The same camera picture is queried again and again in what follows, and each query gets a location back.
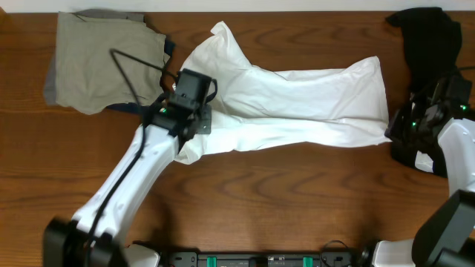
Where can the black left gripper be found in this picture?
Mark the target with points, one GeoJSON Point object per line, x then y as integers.
{"type": "Point", "coordinates": [205, 124]}

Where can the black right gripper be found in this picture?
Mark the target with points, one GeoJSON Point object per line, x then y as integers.
{"type": "Point", "coordinates": [393, 131]}

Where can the white printed t-shirt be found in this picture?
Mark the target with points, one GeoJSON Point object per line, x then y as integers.
{"type": "Point", "coordinates": [255, 109]}

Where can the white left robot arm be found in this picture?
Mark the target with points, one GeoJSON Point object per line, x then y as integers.
{"type": "Point", "coordinates": [96, 234]}

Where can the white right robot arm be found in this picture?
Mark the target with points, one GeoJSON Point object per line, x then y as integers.
{"type": "Point", "coordinates": [444, 239]}

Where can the dark blue folded garment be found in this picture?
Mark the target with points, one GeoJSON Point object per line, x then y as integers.
{"type": "Point", "coordinates": [133, 107]}

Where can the black logo t-shirt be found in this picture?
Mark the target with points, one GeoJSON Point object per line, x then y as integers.
{"type": "Point", "coordinates": [431, 41]}

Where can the khaki folded garment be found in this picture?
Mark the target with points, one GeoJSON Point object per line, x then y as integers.
{"type": "Point", "coordinates": [90, 76]}

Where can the grey folded garment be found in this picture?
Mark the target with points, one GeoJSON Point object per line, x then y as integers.
{"type": "Point", "coordinates": [49, 91]}

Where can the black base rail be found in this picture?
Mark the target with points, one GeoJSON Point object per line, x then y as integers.
{"type": "Point", "coordinates": [333, 254]}

